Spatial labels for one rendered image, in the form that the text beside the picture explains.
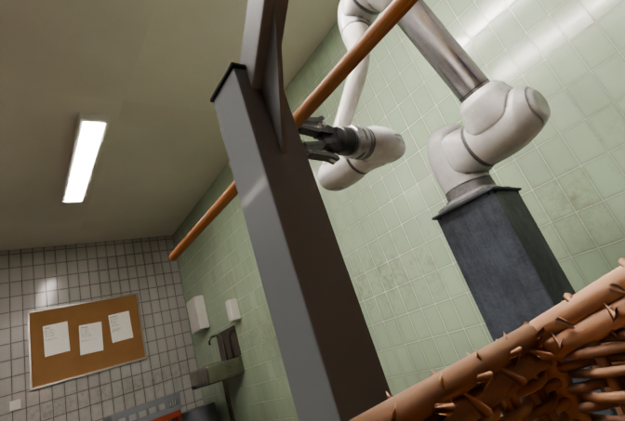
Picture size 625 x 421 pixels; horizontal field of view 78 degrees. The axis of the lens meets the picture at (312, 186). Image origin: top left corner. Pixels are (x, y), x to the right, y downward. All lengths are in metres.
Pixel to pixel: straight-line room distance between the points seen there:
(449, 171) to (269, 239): 1.09
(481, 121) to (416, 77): 1.05
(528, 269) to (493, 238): 0.12
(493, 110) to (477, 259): 0.44
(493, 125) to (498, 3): 0.97
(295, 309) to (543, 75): 1.76
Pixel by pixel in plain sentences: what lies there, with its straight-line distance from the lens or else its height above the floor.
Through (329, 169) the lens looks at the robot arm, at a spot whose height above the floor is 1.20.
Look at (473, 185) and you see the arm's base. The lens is 1.28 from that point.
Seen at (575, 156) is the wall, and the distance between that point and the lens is 1.83.
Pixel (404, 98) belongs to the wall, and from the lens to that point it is 2.26.
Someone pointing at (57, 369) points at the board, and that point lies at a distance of 4.85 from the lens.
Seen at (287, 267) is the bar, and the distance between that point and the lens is 0.23.
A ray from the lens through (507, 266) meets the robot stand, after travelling 1.22.
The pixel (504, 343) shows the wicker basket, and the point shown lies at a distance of 0.20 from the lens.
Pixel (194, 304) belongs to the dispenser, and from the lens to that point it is 4.62.
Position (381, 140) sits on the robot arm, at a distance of 1.05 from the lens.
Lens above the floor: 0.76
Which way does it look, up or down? 21 degrees up
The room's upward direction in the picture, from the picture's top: 19 degrees counter-clockwise
